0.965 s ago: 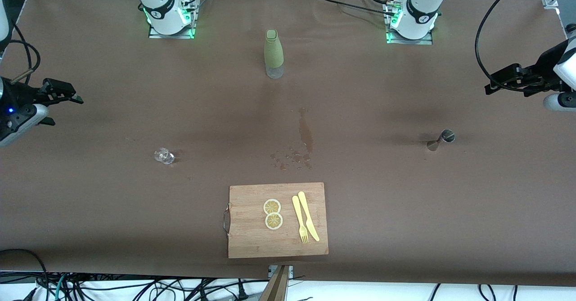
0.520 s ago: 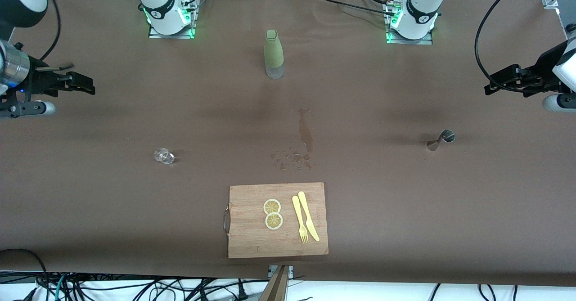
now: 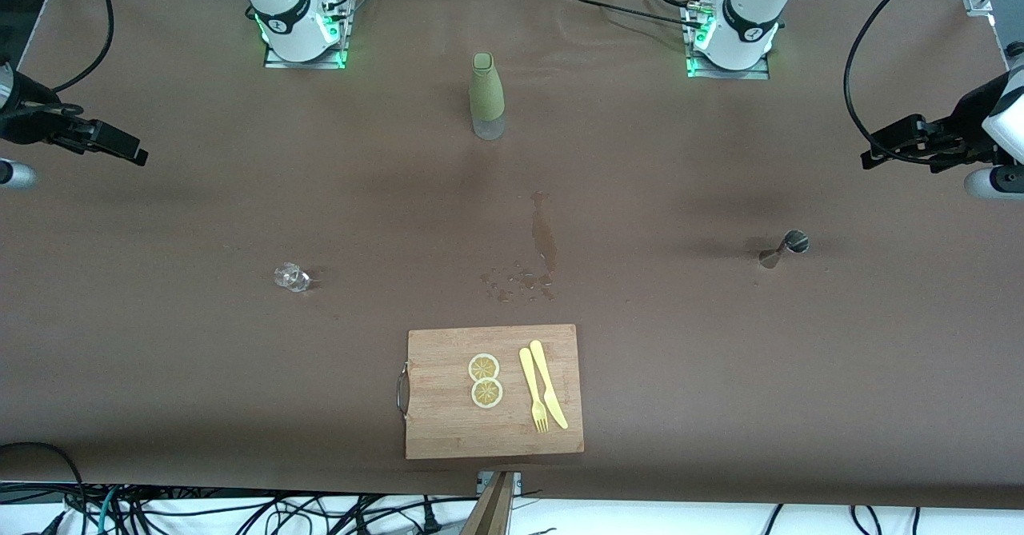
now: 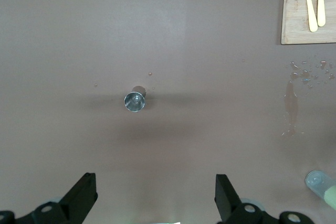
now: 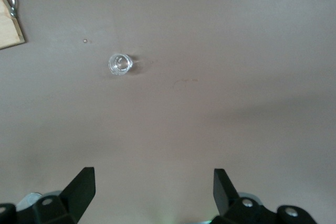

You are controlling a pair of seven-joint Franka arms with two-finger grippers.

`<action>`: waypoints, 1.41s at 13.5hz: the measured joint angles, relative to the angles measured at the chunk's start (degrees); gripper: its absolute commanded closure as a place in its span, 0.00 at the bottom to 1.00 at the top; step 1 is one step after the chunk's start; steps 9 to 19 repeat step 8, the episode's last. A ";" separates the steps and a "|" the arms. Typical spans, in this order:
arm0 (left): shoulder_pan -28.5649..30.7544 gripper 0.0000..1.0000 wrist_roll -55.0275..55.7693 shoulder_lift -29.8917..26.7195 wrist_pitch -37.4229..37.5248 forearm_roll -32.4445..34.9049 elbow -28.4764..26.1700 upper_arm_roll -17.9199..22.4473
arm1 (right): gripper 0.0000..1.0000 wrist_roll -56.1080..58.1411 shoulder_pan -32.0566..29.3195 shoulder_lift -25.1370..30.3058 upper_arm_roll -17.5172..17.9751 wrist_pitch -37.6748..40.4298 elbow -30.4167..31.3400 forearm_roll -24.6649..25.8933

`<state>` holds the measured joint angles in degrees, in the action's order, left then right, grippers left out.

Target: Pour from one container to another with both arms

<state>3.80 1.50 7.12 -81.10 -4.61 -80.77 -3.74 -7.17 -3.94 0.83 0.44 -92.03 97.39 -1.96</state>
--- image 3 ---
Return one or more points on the yellow plastic knife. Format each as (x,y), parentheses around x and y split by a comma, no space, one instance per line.
(548,383)

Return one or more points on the wooden cutting board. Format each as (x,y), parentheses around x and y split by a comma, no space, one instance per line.
(448,431)

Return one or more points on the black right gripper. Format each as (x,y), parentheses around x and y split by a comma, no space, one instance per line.
(32,116)

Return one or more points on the wooden post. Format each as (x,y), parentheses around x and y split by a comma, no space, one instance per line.
(490,515)

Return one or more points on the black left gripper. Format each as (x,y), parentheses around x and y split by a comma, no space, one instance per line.
(966,123)

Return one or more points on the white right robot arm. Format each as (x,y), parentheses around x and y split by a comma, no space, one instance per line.
(280,15)

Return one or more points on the lemon slice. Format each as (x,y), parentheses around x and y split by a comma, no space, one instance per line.
(486,393)
(483,367)

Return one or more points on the yellow plastic fork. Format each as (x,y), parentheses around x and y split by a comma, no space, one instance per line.
(529,375)

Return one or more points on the green sleeved glass bottle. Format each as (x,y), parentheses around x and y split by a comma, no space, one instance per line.
(486,95)

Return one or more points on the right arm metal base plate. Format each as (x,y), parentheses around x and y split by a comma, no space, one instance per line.
(304,65)

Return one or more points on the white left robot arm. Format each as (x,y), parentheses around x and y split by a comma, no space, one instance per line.
(748,23)

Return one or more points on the small clear glass cup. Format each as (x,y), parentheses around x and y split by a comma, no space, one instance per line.
(292,277)

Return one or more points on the brown table cover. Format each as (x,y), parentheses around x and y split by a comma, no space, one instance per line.
(720,359)

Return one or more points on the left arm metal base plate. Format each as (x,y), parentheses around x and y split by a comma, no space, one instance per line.
(728,74)

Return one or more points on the steel double cone jigger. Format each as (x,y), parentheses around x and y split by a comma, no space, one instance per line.
(796,241)

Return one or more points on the small metal bracket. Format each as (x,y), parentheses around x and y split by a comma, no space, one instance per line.
(482,481)

